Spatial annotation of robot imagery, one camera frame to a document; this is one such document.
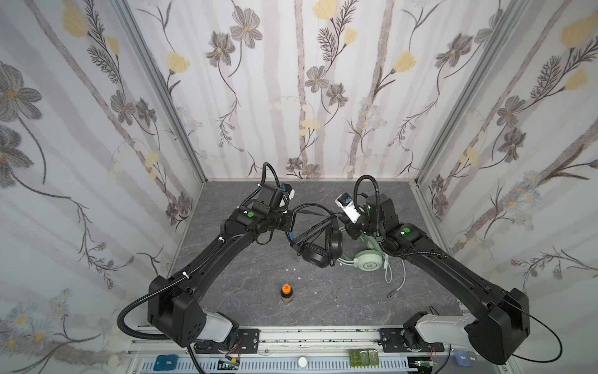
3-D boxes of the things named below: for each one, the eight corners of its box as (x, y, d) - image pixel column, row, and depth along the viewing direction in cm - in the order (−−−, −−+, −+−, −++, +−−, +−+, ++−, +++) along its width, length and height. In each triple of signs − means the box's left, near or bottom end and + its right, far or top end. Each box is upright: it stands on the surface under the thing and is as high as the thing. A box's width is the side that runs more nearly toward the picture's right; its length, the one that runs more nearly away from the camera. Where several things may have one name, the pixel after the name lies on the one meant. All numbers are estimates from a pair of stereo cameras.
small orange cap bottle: (282, 302, 84) (280, 294, 76) (282, 293, 86) (281, 283, 78) (293, 303, 84) (292, 294, 76) (293, 293, 86) (292, 284, 78)
